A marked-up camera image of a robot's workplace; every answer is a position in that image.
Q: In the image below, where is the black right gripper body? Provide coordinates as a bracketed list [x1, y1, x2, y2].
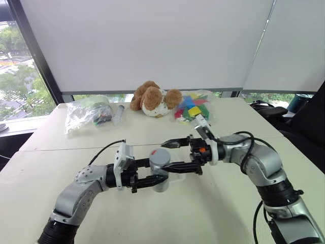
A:
[189, 138, 213, 176]

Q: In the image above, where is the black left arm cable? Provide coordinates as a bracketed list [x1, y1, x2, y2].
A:
[88, 139, 127, 165]

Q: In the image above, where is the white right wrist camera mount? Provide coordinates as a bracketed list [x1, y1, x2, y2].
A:
[194, 114, 219, 166]

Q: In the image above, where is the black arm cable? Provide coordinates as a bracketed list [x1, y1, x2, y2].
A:
[252, 200, 265, 244]
[88, 139, 127, 165]
[207, 131, 256, 174]

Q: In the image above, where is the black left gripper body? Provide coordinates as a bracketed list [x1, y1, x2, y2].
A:
[121, 159, 140, 194]

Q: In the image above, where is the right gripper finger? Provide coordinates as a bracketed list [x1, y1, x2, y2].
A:
[160, 137, 191, 149]
[161, 161, 200, 175]

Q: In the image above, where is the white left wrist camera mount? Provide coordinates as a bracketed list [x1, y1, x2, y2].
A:
[113, 141, 135, 191]

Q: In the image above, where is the bag of coloured blocks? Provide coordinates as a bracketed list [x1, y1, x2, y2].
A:
[173, 89, 215, 125]

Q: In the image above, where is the black window frame post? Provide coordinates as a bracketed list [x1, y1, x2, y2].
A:
[7, 0, 64, 104]

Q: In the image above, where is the teal drinking bottle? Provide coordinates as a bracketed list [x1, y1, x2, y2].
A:
[286, 93, 314, 114]

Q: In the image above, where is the grey window sill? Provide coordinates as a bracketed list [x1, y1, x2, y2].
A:
[0, 115, 53, 138]

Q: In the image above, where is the narrow white roller blind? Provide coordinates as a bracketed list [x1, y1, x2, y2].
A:
[242, 0, 325, 94]

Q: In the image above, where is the clear bag of small parts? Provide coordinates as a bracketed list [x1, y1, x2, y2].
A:
[64, 95, 113, 135]

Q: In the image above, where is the wide white roller blind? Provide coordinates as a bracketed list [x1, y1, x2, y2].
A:
[19, 0, 276, 96]

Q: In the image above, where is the black bag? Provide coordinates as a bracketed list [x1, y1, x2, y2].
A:
[250, 100, 289, 126]

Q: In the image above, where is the clear plastic jar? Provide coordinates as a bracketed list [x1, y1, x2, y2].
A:
[151, 167, 170, 193]

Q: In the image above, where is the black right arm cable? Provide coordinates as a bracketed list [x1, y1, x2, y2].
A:
[252, 200, 265, 244]
[207, 131, 256, 174]

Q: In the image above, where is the black chair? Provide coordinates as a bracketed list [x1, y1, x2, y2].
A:
[278, 80, 325, 176]

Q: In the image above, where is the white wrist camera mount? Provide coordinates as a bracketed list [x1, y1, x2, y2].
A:
[113, 141, 135, 191]
[194, 114, 219, 166]

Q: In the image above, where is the clear plastic syringe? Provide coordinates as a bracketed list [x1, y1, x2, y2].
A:
[112, 104, 125, 127]

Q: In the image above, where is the brown white plush dog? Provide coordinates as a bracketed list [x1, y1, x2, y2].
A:
[129, 80, 183, 118]

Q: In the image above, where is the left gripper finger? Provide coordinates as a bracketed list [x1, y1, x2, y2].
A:
[134, 158, 152, 169]
[137, 175, 165, 190]

